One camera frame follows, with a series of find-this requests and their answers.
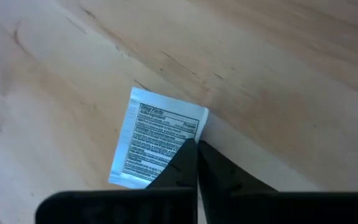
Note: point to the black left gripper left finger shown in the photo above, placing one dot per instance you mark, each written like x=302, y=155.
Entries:
x=120, y=208

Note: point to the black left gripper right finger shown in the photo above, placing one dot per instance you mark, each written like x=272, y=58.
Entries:
x=275, y=208

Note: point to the white antiseptic wipe packet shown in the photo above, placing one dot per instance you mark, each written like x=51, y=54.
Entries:
x=154, y=133

